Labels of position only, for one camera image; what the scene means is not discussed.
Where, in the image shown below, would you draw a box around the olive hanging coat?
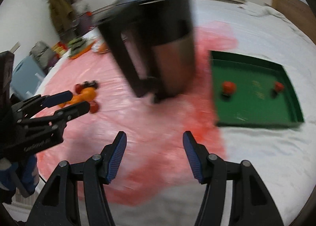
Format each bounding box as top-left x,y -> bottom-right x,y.
49,0 -> 77,43

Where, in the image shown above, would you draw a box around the red fruit in tray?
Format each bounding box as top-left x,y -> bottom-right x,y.
222,81 -> 237,95

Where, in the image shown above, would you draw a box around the red fruit tray right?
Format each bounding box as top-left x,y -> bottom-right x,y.
274,82 -> 284,93

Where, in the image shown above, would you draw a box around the pink plastic sheet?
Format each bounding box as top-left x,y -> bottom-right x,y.
38,21 -> 238,206

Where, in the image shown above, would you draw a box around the green rectangular tray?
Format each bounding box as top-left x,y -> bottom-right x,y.
210,51 -> 304,129

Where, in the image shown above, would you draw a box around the grey shopping bag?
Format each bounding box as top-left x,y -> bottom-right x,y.
29,41 -> 59,69

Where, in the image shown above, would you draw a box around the wooden headboard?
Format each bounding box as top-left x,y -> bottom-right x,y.
272,0 -> 315,43

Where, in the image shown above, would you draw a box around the orange plate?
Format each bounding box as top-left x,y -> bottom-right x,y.
68,41 -> 95,60

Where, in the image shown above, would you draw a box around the orange mandarin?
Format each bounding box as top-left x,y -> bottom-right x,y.
79,87 -> 97,102

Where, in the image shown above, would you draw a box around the green leafy vegetables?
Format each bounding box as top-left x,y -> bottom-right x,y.
68,37 -> 87,56

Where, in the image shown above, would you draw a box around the blue suitcase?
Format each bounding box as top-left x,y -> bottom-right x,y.
10,56 -> 46,100

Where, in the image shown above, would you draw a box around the red fruit near gripper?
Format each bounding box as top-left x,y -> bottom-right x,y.
89,100 -> 100,114

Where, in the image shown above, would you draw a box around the dark plum on sheet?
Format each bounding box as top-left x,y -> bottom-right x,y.
83,80 -> 99,89

